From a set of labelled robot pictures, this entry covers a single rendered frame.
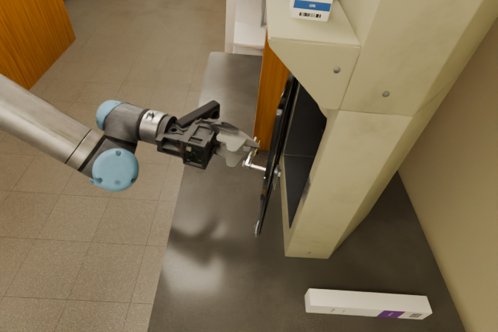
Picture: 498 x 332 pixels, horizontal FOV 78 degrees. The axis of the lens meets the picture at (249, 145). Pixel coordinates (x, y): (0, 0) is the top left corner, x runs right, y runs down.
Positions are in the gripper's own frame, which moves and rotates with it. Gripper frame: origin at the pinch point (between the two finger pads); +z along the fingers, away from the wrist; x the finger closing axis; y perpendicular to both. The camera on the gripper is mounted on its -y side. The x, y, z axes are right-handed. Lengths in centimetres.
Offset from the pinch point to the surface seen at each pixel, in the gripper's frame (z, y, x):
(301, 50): 6.2, 11.2, 29.7
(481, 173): 52, -13, -3
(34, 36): -230, -148, -88
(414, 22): 18.0, 8.1, 34.4
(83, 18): -272, -255, -120
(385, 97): 18.8, 7.9, 24.0
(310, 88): 8.6, 10.6, 24.4
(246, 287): 6.2, 19.6, -26.0
